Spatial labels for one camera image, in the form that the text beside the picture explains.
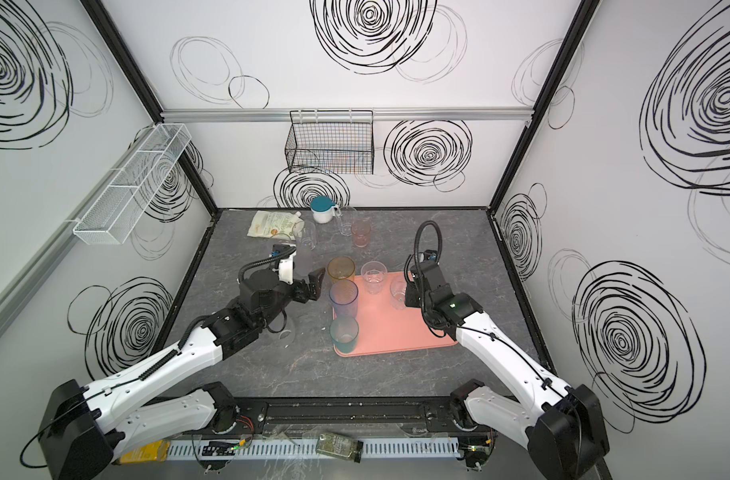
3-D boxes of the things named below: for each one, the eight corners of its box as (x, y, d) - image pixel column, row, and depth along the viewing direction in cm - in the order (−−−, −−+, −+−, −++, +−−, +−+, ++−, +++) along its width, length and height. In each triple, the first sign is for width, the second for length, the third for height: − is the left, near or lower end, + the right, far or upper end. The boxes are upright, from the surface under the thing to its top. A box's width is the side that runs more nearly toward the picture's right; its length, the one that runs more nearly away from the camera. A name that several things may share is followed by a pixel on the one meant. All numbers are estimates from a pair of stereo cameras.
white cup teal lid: (311, 223, 118) (308, 211, 113) (315, 201, 126) (312, 189, 121) (337, 223, 118) (336, 211, 113) (339, 201, 126) (338, 189, 121)
